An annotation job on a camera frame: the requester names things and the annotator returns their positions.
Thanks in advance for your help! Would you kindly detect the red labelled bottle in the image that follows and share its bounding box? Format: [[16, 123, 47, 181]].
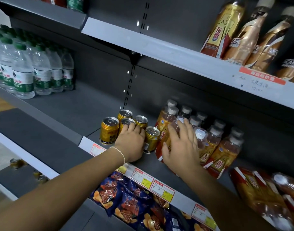
[[32, 0, 67, 8]]

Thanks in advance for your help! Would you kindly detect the person's right hand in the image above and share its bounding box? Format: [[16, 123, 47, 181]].
[[161, 118, 202, 177]]

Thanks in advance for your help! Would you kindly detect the white price tag red header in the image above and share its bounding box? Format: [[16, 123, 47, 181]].
[[150, 180, 175, 203], [131, 168, 154, 189], [90, 143, 106, 157], [191, 204, 217, 230]]

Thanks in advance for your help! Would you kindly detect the row of clear water bottles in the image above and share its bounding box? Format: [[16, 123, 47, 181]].
[[0, 24, 74, 99]]

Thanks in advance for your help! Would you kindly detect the thin gold bracelet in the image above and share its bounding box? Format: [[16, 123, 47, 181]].
[[109, 146, 126, 165]]

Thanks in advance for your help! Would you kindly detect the handwritten price label red strip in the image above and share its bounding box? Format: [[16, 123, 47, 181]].
[[236, 67, 287, 93]]

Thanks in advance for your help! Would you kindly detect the person's left hand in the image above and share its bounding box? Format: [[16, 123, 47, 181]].
[[114, 123, 146, 163]]

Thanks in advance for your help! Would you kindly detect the brown coffee drink bottle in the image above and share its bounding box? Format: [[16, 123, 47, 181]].
[[244, 6, 294, 72], [223, 0, 276, 66], [275, 49, 294, 84]]

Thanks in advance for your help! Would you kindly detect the orange tea bottle white cap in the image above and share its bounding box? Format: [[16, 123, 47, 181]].
[[155, 117, 186, 163]]

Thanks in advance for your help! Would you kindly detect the green labelled bottle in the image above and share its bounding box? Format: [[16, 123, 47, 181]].
[[66, 0, 84, 13]]

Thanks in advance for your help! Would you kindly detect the row of orange drink bottles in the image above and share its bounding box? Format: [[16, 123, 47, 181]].
[[155, 99, 245, 180]]

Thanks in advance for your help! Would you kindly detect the dark grey metal shelf unit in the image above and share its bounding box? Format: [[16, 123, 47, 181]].
[[0, 0, 294, 231]]

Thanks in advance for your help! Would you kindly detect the gold label sports drink bottle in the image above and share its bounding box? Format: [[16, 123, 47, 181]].
[[200, 0, 246, 59]]

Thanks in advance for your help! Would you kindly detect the pile of blue snack packets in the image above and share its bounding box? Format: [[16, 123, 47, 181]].
[[90, 171, 215, 231]]

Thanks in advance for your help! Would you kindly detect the person's right forearm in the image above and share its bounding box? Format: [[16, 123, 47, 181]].
[[179, 166, 278, 231]]

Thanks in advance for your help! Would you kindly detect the orange beverage bottle red label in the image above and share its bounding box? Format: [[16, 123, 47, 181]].
[[272, 173, 294, 229], [230, 167, 294, 231]]

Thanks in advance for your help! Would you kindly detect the person's left forearm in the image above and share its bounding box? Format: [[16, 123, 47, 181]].
[[0, 147, 126, 231]]

